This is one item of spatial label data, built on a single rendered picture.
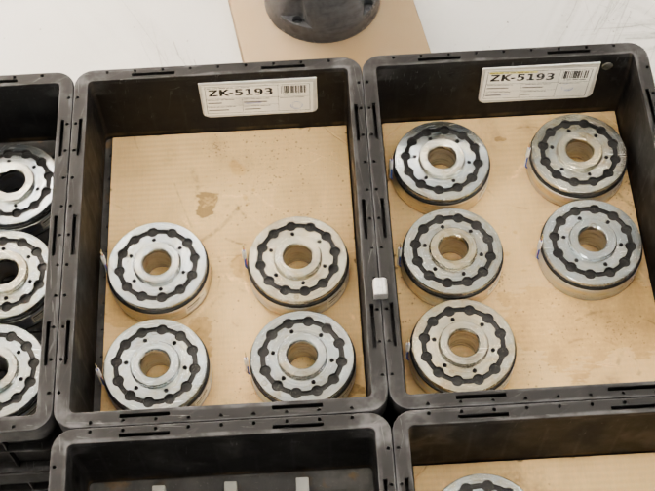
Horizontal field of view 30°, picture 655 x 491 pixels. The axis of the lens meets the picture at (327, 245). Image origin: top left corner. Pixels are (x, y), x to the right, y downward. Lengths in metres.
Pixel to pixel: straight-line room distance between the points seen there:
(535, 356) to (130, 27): 0.72
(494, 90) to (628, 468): 0.42
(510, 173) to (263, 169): 0.27
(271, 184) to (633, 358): 0.42
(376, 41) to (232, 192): 0.35
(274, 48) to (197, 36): 0.12
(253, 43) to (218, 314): 0.45
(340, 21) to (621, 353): 0.57
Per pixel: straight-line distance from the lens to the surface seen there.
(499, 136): 1.37
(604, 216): 1.29
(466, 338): 1.22
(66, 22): 1.67
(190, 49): 1.62
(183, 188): 1.33
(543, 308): 1.26
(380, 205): 1.19
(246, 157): 1.35
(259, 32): 1.59
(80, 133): 1.29
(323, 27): 1.55
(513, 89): 1.35
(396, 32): 1.58
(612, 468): 1.21
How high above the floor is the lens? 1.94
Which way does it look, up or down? 60 degrees down
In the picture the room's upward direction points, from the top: 2 degrees counter-clockwise
